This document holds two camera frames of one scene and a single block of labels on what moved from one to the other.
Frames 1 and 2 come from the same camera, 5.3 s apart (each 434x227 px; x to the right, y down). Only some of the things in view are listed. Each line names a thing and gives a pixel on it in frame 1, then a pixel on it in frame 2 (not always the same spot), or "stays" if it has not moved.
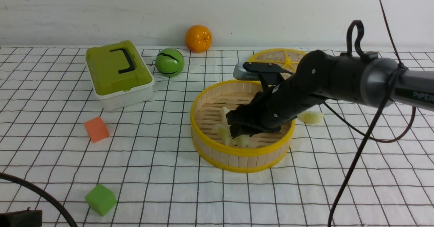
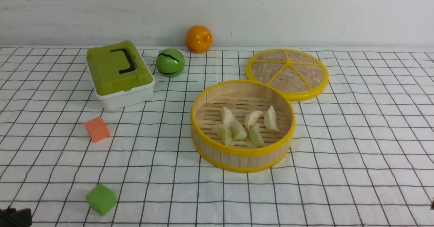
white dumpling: [225, 110] stays
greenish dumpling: [310, 117] to [255, 137]
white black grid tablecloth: [60, 154] stays
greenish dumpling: [224, 132] stays
